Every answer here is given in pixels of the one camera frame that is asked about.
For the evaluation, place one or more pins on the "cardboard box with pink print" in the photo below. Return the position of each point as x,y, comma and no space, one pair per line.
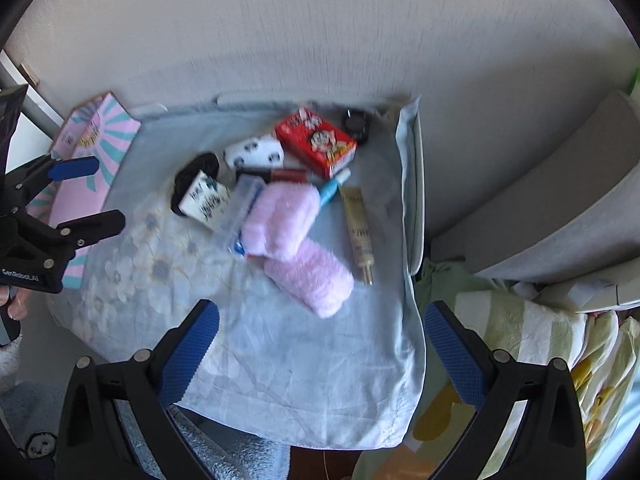
80,130

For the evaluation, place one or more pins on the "clear plastic bundle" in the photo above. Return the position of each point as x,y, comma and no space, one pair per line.
255,152

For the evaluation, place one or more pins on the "green striped blanket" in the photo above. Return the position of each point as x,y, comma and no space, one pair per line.
510,325

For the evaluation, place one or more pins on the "beige cosmetic tube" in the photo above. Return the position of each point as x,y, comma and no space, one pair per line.
357,230

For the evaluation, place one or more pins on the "grey door frame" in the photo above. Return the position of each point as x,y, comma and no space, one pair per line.
40,105

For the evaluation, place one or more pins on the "clear plastic package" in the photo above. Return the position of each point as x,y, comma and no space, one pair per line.
237,215

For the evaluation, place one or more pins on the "blue and white tube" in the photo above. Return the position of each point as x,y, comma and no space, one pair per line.
331,189

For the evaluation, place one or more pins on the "blue bear rug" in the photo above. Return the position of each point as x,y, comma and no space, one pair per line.
35,440

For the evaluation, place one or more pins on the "silver quilted mat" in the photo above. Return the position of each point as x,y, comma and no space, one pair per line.
235,460

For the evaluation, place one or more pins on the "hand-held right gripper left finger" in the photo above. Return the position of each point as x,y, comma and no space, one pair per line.
190,355

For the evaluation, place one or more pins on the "pink fluffy towel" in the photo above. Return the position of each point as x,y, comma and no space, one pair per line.
282,220
310,277

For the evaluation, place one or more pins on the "grey cushion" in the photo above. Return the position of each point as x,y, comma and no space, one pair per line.
550,210

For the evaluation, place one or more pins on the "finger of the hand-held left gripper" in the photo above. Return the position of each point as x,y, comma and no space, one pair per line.
75,167
90,227

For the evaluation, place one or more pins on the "person's left hand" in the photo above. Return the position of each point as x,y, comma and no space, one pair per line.
15,305

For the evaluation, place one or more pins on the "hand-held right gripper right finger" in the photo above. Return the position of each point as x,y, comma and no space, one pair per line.
455,360

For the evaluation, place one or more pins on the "black round compact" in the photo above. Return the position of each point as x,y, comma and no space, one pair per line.
356,122

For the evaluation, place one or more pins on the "white box with black print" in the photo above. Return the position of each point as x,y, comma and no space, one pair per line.
207,200

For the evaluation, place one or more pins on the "red printed box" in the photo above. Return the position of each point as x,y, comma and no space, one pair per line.
315,142

